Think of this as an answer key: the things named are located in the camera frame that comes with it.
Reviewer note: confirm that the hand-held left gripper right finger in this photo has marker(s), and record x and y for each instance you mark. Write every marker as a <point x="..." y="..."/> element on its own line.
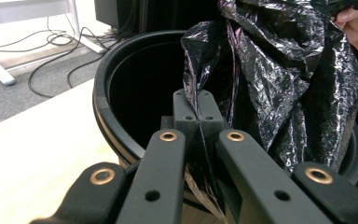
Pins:
<point x="211" y="115"/>

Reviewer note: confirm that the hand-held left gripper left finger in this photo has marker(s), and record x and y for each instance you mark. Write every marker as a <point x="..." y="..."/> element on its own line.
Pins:
<point x="185" y="115"/>

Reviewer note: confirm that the black plastic trash bin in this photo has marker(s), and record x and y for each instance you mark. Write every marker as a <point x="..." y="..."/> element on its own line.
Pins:
<point x="136" y="93"/>

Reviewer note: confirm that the black plastic garbage bag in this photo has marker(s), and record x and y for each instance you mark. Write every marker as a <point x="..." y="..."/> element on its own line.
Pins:
<point x="276" y="77"/>

